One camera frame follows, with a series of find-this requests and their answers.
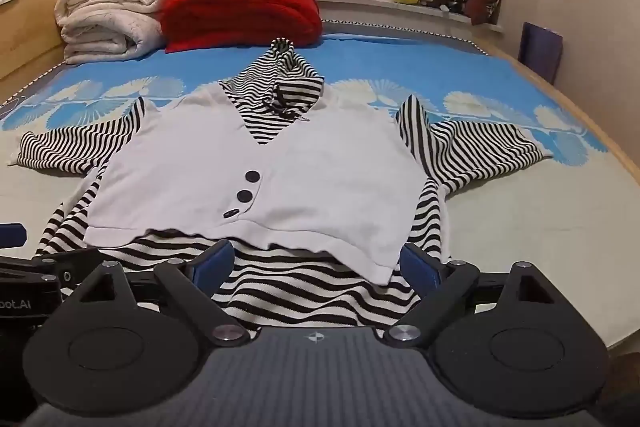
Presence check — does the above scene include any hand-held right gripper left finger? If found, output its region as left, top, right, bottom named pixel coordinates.
left=75, top=239, right=251, bottom=348

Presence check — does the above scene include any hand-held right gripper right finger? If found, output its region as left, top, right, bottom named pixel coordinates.
left=382, top=243, right=568, bottom=349

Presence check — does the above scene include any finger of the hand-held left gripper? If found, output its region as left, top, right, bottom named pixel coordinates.
left=0, top=248, right=104, bottom=292
left=0, top=223, right=27, bottom=249

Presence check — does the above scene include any striped hoodie with white vest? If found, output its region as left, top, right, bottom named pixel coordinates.
left=7, top=38, right=553, bottom=333

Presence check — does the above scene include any blue and cream fan-print blanket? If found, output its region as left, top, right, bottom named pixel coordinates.
left=0, top=32, right=640, bottom=350

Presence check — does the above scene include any wooden headboard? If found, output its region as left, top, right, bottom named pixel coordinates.
left=0, top=0, right=92, bottom=82

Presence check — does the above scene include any white folded quilt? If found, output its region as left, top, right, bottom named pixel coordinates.
left=54, top=0, right=173, bottom=65

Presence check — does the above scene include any grey patterned mattress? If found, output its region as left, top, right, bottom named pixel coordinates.
left=320, top=19, right=488, bottom=55

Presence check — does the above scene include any red folded blanket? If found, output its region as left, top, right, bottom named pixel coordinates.
left=161, top=0, right=323, bottom=54

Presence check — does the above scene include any wooden bed frame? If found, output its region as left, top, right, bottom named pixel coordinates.
left=467, top=34, right=640, bottom=188

